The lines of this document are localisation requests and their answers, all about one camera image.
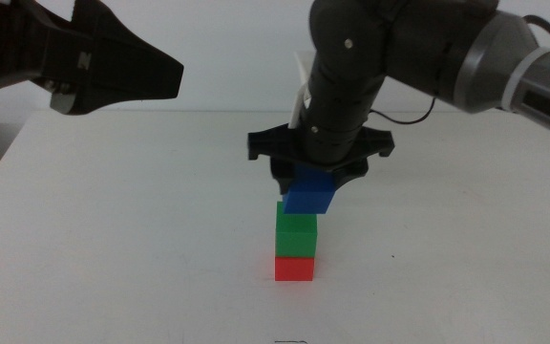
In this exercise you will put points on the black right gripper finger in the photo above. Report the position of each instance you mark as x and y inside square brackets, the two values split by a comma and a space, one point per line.
[351, 173]
[284, 174]

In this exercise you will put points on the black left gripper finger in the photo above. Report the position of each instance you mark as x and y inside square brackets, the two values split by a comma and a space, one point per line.
[122, 71]
[65, 102]

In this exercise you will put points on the blue cube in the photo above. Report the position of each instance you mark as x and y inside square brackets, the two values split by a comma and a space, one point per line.
[308, 198]

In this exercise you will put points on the green cube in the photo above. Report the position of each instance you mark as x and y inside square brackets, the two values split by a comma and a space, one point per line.
[296, 236]

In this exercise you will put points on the red cube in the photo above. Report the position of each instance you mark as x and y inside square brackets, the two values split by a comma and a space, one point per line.
[294, 269]

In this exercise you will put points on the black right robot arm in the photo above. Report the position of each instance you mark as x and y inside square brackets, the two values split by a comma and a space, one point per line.
[423, 48]

